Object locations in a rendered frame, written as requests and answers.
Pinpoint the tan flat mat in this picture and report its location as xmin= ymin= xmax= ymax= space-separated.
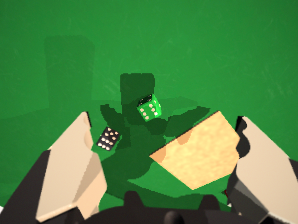
xmin=149 ymin=110 xmax=239 ymax=190

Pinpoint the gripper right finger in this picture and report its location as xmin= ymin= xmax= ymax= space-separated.
xmin=226 ymin=116 xmax=298 ymax=224

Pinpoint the green die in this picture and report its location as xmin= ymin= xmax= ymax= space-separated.
xmin=136 ymin=94 xmax=161 ymax=122

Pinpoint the black die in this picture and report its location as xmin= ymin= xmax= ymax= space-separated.
xmin=96 ymin=127 xmax=120 ymax=151

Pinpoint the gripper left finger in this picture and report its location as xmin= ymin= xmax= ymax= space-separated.
xmin=0 ymin=111 xmax=107 ymax=224

